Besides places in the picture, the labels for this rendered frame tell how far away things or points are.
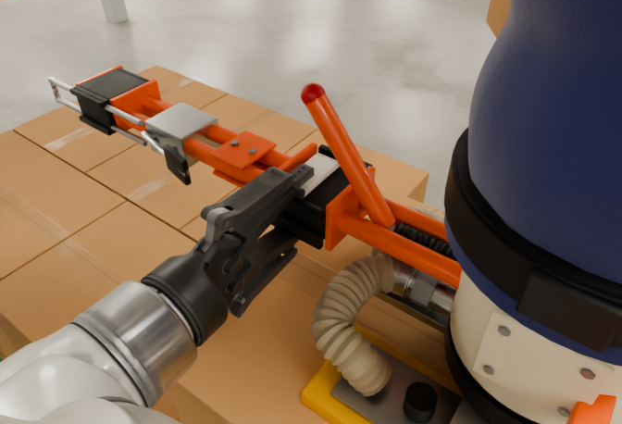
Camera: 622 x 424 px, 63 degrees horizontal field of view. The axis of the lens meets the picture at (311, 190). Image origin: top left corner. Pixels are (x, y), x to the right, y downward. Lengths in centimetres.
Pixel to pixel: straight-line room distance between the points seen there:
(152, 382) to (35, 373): 8
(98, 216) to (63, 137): 44
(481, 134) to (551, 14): 9
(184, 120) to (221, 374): 30
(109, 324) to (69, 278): 88
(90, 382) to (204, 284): 11
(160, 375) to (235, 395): 15
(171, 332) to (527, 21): 31
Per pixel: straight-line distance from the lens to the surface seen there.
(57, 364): 38
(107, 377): 38
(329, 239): 51
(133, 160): 159
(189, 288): 42
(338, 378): 53
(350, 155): 48
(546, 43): 29
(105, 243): 134
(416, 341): 58
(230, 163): 57
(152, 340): 40
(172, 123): 65
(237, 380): 55
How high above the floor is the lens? 142
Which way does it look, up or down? 39 degrees down
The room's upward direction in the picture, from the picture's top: straight up
